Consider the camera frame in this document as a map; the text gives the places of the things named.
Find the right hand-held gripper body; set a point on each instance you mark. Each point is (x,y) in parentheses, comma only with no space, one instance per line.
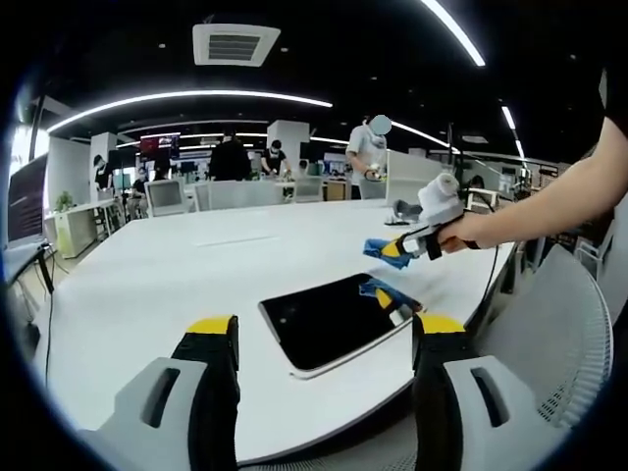
(441,201)

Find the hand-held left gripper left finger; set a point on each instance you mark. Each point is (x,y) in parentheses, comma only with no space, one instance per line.
(213,392)

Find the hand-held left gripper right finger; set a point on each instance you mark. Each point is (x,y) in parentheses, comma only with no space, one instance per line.
(436,392)

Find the blue cleaning cloth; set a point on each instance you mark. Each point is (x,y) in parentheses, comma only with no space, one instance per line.
(374,246)

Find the person's right hand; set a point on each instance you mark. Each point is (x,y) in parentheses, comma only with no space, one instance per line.
(466,235)

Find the grey headset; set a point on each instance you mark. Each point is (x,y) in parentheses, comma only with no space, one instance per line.
(407,208)

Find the white partition panel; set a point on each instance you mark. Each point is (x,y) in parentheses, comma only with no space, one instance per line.
(412,169)

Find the ceiling light strip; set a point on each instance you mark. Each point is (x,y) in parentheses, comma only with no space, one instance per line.
(455,32)
(511,126)
(424,136)
(196,94)

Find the black desk monitor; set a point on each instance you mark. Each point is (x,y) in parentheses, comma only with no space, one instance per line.
(311,150)

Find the grey mesh office chair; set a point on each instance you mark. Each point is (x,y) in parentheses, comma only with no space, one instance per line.
(554,333)

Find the light grey desk divider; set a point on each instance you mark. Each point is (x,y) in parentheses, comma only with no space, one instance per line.
(240,195)

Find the black floor adapter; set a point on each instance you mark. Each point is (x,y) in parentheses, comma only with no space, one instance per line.
(30,338)

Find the person's black shirt sleeve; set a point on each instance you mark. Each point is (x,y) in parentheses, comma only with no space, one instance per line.
(615,108)

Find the white low cabinet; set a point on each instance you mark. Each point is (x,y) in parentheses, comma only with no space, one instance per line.
(73,228)

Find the small monitor stand table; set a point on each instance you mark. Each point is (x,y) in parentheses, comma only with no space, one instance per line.
(19,262)

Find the green potted plant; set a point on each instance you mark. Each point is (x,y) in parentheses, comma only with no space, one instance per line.
(64,200)

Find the white ceiling air vent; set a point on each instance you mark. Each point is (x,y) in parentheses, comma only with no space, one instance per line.
(236,44)

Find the dark computer monitor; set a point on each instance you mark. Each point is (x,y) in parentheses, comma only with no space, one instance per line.
(27,201)

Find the white frame cabinet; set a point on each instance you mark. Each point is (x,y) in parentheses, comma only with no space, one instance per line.
(483,197)

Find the wall display screen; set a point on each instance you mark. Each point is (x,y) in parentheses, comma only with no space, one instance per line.
(159,145)

